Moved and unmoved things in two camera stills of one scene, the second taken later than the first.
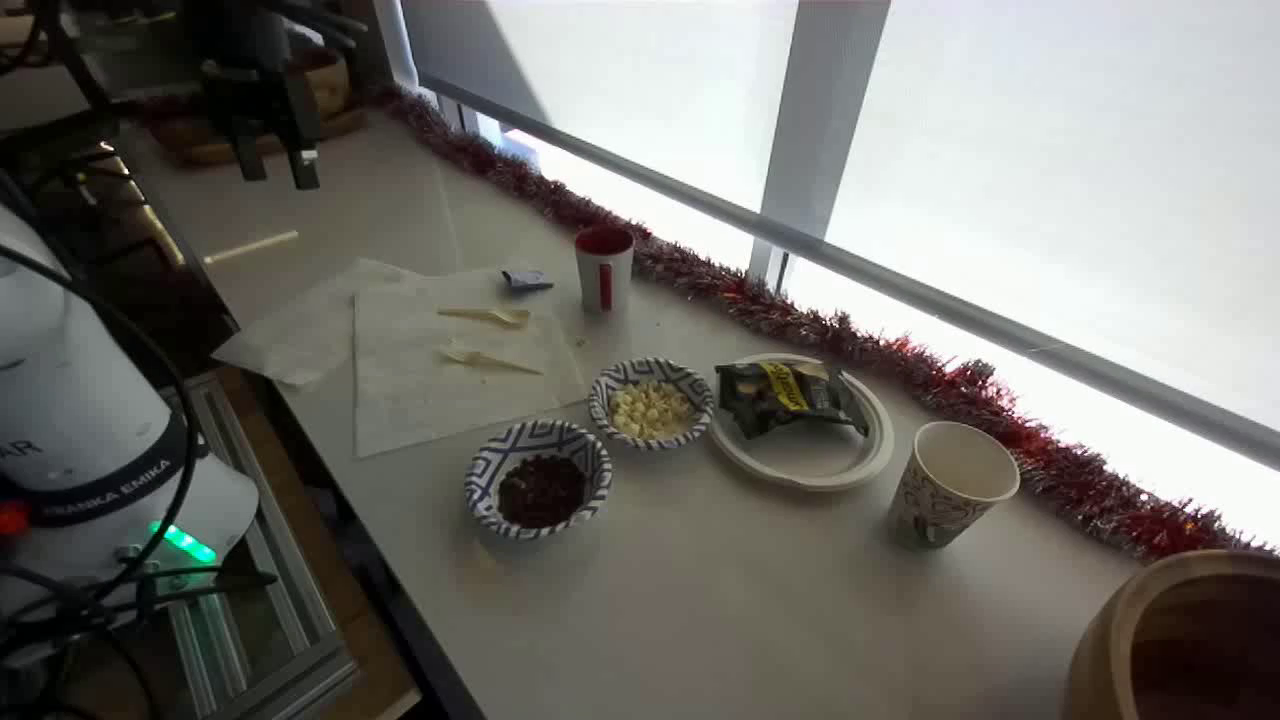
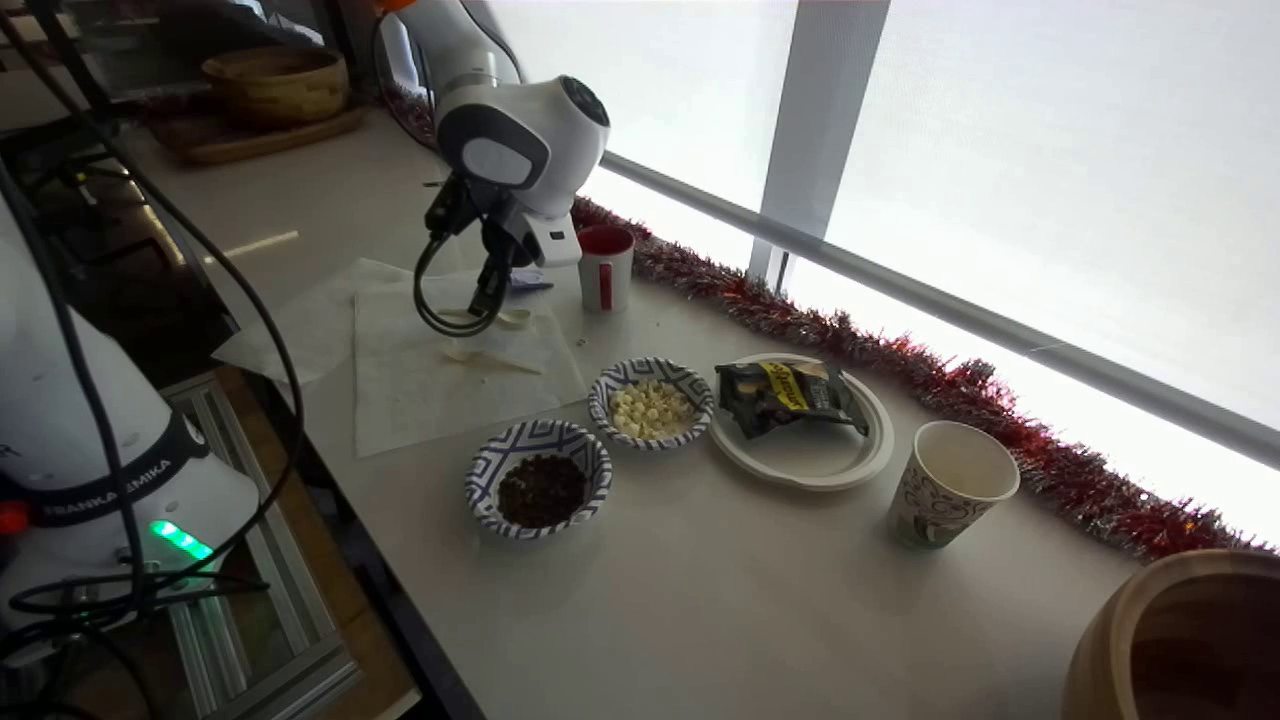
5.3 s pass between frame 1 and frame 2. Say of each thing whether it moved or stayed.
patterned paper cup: stayed
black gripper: moved
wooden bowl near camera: stayed
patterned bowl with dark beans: stayed
